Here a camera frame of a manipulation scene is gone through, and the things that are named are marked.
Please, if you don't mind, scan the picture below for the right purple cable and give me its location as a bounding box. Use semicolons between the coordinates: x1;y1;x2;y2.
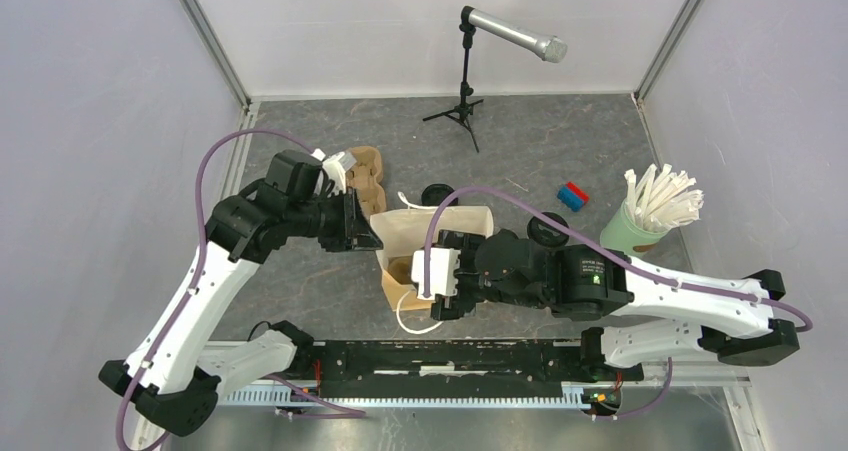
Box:
422;184;814;333

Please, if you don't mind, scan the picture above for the green cup holder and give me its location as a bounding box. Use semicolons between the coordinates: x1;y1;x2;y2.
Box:
600;203;668;257

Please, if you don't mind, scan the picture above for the cardboard cup carrier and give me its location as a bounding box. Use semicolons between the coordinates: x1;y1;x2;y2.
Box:
387;256;413;285
346;146;387;217

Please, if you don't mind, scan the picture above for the silver microphone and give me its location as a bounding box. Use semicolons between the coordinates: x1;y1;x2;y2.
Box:
460;6;568;63

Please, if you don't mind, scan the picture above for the blue red block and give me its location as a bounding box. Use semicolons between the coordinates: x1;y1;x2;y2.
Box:
557;182;589;212

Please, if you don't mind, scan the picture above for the black microphone tripod stand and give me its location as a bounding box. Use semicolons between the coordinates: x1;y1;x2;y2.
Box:
422;20;484;153

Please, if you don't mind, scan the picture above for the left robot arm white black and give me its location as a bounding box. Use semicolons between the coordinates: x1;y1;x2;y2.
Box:
99;150;383;437

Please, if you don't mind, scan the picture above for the white wrapped straws bundle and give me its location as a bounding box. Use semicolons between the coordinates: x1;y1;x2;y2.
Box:
622;164;705;233

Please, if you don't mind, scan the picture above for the brown paper bag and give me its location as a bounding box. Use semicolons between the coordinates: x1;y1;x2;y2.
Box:
369;204;494;336

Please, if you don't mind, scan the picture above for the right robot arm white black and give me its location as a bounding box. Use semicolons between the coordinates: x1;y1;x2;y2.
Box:
412;230;800;379

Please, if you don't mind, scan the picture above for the purple cable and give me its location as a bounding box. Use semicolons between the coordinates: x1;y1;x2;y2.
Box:
422;184;814;333
115;128;316;451

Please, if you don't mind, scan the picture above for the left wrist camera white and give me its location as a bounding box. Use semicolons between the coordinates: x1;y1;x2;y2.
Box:
311;148;357;196

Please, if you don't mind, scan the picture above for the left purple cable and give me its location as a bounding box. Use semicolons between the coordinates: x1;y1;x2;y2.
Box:
115;128;316;451

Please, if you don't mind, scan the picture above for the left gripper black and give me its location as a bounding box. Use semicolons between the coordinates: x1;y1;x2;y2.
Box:
288;185;385;252

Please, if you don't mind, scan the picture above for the black lid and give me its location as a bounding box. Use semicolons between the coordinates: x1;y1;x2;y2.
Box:
420;183;455;207
526;217;570;249

